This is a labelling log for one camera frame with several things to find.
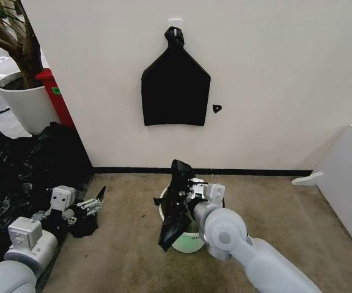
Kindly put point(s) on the black baseboard strip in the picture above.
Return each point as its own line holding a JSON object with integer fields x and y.
{"x": 200, "y": 171}

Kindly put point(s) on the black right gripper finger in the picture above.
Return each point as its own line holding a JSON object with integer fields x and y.
{"x": 198, "y": 186}
{"x": 182, "y": 194}

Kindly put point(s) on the black garbage bag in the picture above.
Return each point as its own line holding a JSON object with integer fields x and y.
{"x": 176, "y": 88}
{"x": 176, "y": 210}

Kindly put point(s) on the flat black hanging garbage bag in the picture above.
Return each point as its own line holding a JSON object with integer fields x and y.
{"x": 176, "y": 88}

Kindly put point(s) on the white rounded panel foot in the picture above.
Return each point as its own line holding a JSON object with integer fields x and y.
{"x": 306, "y": 179}

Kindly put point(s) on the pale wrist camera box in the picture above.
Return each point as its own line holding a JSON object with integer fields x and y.
{"x": 61, "y": 197}

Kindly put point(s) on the brown potted tree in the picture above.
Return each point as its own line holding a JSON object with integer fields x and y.
{"x": 14, "y": 36}

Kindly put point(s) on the red box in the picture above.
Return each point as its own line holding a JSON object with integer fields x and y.
{"x": 58, "y": 97}

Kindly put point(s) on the white board panel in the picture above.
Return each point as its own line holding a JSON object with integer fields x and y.
{"x": 345, "y": 186}

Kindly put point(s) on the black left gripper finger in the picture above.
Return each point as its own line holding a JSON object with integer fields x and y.
{"x": 93, "y": 204}
{"x": 70, "y": 218}

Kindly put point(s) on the white round trash bin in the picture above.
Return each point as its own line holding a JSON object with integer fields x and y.
{"x": 185, "y": 236}

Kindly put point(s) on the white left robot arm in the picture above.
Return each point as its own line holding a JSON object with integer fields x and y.
{"x": 26, "y": 253}

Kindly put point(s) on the pile of black garbage bags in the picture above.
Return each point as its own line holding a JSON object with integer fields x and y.
{"x": 23, "y": 171}

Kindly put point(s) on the small black plastic scrap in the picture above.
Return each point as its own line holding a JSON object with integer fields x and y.
{"x": 216, "y": 108}

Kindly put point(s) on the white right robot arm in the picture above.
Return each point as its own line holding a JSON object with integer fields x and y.
{"x": 240, "y": 244}

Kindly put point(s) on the white plant pot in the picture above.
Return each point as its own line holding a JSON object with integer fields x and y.
{"x": 26, "y": 105}

